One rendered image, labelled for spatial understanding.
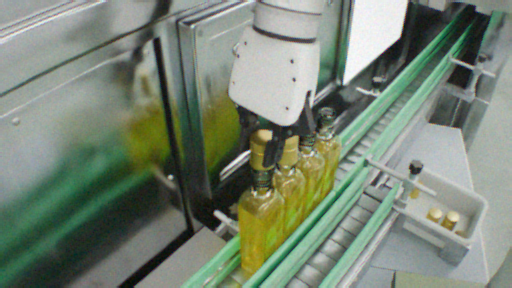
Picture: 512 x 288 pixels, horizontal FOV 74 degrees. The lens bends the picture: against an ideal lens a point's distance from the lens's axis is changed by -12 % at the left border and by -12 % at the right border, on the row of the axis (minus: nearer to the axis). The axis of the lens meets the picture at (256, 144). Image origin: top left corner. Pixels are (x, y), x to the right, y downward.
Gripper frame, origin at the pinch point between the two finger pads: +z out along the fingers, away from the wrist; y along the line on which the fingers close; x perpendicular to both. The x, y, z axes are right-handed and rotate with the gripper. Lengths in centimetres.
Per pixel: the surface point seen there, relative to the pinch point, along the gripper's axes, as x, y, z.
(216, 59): 2.9, -12.5, -7.3
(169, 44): -4.4, -14.8, -9.7
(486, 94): 122, 18, 8
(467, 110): 125, 13, 18
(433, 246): 45, 25, 31
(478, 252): 53, 36, 31
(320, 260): 16.3, 8.2, 27.3
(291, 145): 5.7, 1.3, 1.4
